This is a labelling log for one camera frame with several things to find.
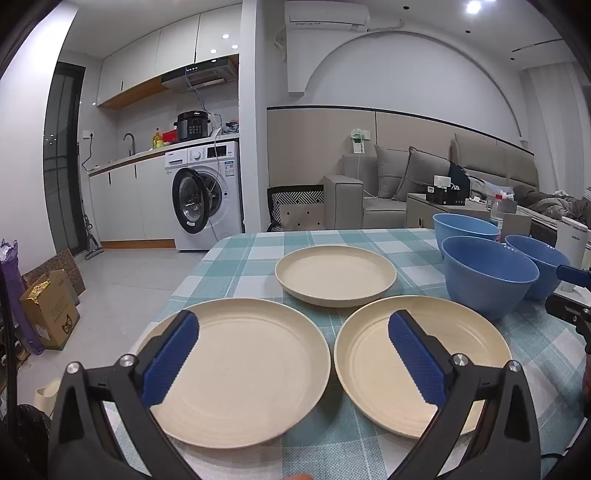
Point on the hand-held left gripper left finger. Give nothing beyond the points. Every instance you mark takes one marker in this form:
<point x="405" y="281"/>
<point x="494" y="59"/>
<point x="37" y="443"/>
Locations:
<point x="168" y="357"/>

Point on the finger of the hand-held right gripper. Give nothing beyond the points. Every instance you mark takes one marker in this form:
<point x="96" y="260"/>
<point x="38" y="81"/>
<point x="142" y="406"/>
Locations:
<point x="575" y="275"/>
<point x="579" y="318"/>

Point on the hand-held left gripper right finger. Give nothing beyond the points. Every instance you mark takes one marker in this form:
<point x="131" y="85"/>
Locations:
<point x="415" y="364"/>

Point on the blue bowl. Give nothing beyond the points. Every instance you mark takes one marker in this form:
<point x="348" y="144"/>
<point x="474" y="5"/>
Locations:
<point x="531" y="258"/>
<point x="461" y="228"/>
<point x="485" y="286"/>

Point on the beige plate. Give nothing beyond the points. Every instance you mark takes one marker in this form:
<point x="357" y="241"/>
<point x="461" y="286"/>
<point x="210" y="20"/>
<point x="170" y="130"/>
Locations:
<point x="334" y="272"/>
<point x="461" y="332"/>
<point x="258" y="369"/>

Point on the white appliance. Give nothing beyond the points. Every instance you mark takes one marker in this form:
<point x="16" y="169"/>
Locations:
<point x="572" y="240"/>

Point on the grey blanket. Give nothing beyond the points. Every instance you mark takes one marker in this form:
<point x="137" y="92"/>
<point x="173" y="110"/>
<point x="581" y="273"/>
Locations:
<point x="554" y="201"/>

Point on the clear water bottle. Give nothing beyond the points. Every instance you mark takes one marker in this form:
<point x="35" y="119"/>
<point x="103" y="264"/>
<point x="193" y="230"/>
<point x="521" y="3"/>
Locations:
<point x="496" y="212"/>

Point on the cardboard box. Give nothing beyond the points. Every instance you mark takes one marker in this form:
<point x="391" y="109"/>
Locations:
<point x="51" y="318"/>

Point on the beige plastic container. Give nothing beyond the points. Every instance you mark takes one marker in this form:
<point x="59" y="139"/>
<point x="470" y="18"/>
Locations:
<point x="48" y="398"/>

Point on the upright vacuum cleaner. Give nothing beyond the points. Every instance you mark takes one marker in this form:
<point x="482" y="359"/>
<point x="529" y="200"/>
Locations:
<point x="92" y="244"/>

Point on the patterned brown board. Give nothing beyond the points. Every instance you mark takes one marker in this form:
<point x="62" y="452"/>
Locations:
<point x="64" y="265"/>

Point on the dark clothing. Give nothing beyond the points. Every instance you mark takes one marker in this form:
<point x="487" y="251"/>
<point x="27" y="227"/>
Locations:
<point x="459" y="177"/>

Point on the black box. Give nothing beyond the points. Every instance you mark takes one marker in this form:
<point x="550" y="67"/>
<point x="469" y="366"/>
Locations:
<point x="445" y="196"/>

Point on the grey side cabinet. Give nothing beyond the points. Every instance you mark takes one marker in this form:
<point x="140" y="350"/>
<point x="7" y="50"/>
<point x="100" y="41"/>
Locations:
<point x="420" y="212"/>

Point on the white lower kitchen cabinets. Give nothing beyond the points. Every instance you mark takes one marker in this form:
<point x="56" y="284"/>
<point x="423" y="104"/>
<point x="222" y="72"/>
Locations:
<point x="124" y="203"/>

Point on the white kitchen cabinets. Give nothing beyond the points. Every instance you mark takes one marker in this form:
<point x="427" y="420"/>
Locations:
<point x="124" y="203"/>
<point x="138" y="64"/>

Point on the small white box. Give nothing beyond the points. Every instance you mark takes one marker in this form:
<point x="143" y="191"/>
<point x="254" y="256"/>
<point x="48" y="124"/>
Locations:
<point x="442" y="181"/>

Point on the purple bag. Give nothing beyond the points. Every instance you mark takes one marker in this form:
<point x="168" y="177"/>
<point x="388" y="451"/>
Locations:
<point x="14" y="286"/>

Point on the grey cushion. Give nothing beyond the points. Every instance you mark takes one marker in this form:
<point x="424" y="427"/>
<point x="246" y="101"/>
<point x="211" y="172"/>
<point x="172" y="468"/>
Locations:
<point x="425" y="175"/>
<point x="390" y="170"/>

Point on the white washing machine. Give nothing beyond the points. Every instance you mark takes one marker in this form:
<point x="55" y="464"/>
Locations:
<point x="221" y="184"/>

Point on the grey sofa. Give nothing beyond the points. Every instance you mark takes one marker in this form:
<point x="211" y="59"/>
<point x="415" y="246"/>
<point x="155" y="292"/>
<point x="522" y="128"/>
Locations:
<point x="341" y="198"/>

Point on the black patterned chair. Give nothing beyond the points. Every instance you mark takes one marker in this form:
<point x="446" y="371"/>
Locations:
<point x="300" y="212"/>

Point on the black glass door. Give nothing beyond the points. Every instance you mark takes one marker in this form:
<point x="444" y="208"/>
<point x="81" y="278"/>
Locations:
<point x="60" y="184"/>

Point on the kitchen faucet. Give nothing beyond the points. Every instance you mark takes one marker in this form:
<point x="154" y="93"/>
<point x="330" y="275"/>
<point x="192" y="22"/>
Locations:
<point x="133" y="145"/>

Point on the yellow kitchen item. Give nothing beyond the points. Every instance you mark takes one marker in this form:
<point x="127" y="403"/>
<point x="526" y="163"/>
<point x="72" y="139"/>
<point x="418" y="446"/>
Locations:
<point x="158" y="138"/>

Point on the black pressure cooker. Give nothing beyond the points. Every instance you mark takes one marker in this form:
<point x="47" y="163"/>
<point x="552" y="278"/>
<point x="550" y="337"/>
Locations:
<point x="191" y="125"/>

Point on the range hood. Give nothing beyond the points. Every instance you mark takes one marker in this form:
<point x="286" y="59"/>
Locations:
<point x="203" y="76"/>

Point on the white upper kitchen cabinets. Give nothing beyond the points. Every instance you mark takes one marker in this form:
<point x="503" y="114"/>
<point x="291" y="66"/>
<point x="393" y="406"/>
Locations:
<point x="138" y="64"/>

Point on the white air conditioner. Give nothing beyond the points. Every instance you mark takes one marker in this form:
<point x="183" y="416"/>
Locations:
<point x="323" y="16"/>

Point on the wall socket with green charger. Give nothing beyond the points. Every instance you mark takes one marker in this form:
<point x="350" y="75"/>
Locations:
<point x="358" y="138"/>

